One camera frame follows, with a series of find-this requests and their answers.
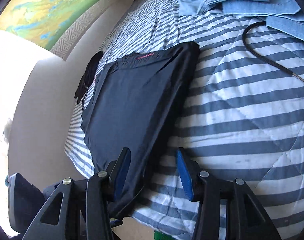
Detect blue white striped quilt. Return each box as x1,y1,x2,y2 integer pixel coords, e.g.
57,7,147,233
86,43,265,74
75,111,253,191
63,0,304,240

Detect black shorts with pink trim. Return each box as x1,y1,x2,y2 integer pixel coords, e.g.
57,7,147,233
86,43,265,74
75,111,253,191
81,42,200,218

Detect light blue denim jacket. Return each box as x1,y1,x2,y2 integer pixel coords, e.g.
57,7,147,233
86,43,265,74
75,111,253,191
168,0,304,45

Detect black folded garment with drawstring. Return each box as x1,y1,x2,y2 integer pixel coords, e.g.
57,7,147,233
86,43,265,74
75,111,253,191
74,51,104,104

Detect black cable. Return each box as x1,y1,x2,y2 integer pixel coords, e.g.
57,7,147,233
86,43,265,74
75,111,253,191
242,21,304,86

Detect landscape wall tapestry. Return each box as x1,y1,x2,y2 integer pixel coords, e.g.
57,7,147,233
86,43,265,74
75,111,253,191
0,0,133,61

